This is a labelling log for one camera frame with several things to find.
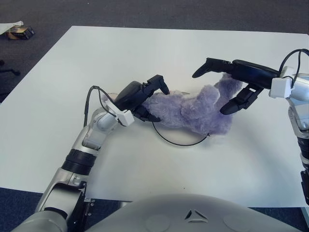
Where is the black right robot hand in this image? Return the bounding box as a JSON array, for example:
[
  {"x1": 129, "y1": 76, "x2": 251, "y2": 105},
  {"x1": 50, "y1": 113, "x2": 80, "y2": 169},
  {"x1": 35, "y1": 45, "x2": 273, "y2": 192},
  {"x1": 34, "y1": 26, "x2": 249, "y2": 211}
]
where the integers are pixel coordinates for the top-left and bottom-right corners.
[{"x1": 192, "y1": 57, "x2": 281, "y2": 116}]

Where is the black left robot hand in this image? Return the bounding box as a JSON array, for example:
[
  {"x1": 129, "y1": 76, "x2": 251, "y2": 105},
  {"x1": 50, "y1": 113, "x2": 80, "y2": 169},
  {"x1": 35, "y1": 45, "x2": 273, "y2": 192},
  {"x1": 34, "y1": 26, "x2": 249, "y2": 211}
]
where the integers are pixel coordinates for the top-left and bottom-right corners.
[{"x1": 115, "y1": 74, "x2": 170, "y2": 123}]

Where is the purple plush bunny doll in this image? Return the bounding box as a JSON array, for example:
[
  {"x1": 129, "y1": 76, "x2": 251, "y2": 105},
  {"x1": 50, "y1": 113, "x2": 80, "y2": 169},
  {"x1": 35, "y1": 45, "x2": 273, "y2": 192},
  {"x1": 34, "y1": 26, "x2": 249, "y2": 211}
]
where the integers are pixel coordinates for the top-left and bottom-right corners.
[{"x1": 101, "y1": 73, "x2": 243, "y2": 136}]

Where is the white plate with black rim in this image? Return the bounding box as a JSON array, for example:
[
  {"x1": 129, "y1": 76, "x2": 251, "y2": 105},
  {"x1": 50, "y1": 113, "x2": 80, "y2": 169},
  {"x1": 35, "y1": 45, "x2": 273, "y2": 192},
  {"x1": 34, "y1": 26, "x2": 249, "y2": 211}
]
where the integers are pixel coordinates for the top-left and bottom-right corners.
[{"x1": 152, "y1": 120, "x2": 211, "y2": 147}]

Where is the white box on left wrist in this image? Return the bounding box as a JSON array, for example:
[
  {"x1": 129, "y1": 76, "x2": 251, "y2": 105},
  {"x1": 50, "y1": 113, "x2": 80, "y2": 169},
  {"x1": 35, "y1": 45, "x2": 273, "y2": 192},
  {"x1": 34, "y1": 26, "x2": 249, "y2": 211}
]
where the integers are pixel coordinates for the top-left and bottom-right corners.
[{"x1": 116, "y1": 109, "x2": 135, "y2": 127}]

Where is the white box on wrist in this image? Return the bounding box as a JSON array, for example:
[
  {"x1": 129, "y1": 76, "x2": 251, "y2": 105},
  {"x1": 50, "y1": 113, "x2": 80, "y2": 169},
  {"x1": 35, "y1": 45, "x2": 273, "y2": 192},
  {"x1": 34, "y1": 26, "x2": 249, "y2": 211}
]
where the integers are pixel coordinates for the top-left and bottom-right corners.
[
  {"x1": 268, "y1": 77, "x2": 294, "y2": 100},
  {"x1": 116, "y1": 109, "x2": 135, "y2": 127}
]

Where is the white box on right wrist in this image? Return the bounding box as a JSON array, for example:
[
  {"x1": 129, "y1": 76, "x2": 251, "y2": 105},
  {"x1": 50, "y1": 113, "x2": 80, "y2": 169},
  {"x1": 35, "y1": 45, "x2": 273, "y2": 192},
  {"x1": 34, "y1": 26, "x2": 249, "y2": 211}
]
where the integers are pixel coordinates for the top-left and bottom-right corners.
[{"x1": 268, "y1": 77, "x2": 294, "y2": 100}]

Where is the black office chair base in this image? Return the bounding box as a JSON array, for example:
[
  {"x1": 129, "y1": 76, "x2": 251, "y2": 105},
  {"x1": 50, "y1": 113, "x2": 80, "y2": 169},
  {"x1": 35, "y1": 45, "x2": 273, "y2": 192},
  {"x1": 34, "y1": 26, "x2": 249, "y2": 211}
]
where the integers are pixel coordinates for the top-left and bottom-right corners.
[{"x1": 0, "y1": 58, "x2": 21, "y2": 76}]

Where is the brown and black floor box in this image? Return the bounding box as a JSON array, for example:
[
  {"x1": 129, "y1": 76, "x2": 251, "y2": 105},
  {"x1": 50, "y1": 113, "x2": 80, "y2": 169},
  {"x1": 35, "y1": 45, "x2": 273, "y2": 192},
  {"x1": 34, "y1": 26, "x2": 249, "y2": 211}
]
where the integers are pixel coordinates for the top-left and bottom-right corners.
[{"x1": 5, "y1": 26, "x2": 35, "y2": 41}]

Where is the grey robot torso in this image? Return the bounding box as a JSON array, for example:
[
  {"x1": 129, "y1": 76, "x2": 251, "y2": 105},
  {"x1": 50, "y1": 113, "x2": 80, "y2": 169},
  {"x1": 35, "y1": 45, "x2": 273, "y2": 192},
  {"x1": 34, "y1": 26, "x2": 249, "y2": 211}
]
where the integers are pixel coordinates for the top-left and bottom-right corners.
[{"x1": 13, "y1": 192, "x2": 309, "y2": 232}]

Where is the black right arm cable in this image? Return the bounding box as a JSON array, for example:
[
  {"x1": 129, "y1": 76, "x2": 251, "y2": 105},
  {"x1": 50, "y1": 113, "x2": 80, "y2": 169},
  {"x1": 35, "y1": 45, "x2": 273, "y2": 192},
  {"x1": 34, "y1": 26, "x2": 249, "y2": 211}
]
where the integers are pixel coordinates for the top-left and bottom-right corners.
[{"x1": 278, "y1": 48, "x2": 309, "y2": 81}]

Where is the black bracket under table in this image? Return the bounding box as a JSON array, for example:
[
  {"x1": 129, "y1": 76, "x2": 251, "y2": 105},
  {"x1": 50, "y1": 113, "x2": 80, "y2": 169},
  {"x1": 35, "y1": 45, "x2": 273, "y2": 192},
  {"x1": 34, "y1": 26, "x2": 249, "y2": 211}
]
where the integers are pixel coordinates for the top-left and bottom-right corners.
[{"x1": 83, "y1": 197, "x2": 97, "y2": 218}]

